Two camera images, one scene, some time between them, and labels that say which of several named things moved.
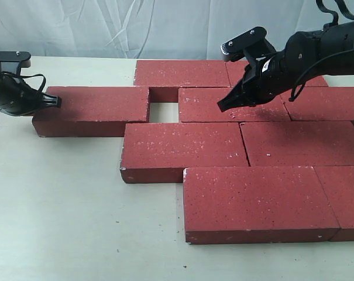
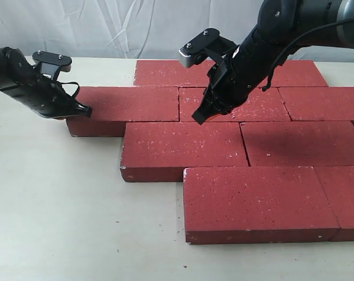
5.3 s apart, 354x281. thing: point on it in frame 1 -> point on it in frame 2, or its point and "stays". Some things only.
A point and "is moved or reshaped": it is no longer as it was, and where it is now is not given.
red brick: [160, 152] stays
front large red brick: [256, 204] stays
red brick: [200, 105] stays
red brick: [181, 73] stays
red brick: [92, 111] is moved or reshaped
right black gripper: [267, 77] -> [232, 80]
